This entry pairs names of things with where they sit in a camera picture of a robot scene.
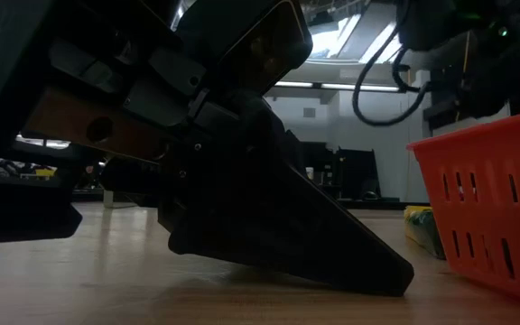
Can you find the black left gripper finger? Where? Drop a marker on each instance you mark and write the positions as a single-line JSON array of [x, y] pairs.
[[264, 225], [16, 216]]

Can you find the orange plastic basket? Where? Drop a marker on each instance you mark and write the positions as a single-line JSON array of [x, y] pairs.
[[490, 216]]

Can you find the yellow plastic basket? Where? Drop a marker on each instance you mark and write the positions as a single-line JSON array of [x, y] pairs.
[[415, 211]]

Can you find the black background furniture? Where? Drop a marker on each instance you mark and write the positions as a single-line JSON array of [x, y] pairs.
[[355, 176]]

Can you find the long LED light bar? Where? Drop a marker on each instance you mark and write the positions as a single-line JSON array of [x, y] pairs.
[[359, 87]]

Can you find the black desk frame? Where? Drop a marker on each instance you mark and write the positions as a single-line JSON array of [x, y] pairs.
[[442, 113]]

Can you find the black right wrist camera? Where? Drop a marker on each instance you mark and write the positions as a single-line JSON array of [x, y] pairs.
[[431, 27]]

